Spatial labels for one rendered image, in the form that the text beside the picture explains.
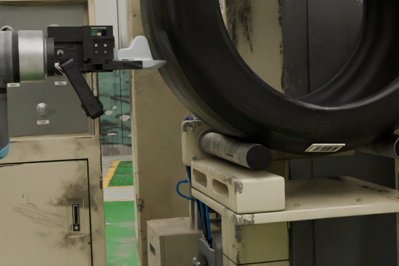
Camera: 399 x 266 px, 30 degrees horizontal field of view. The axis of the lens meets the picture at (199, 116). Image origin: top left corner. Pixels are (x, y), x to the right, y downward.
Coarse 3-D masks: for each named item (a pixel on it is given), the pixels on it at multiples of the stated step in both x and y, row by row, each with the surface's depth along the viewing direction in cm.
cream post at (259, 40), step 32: (224, 0) 165; (256, 0) 165; (256, 32) 165; (256, 64) 165; (224, 224) 175; (256, 224) 167; (288, 224) 169; (224, 256) 176; (256, 256) 167; (288, 256) 169
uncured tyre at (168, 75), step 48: (144, 0) 139; (192, 0) 123; (384, 0) 161; (192, 48) 125; (384, 48) 161; (192, 96) 131; (240, 96) 126; (288, 96) 127; (336, 96) 160; (384, 96) 131; (288, 144) 131
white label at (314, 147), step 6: (312, 144) 129; (318, 144) 129; (324, 144) 129; (330, 144) 130; (336, 144) 130; (342, 144) 130; (306, 150) 132; (312, 150) 132; (318, 150) 132; (324, 150) 132; (330, 150) 133; (336, 150) 133
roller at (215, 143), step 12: (204, 144) 157; (216, 144) 148; (228, 144) 140; (240, 144) 134; (252, 144) 129; (228, 156) 140; (240, 156) 131; (252, 156) 127; (264, 156) 128; (252, 168) 128; (264, 168) 128
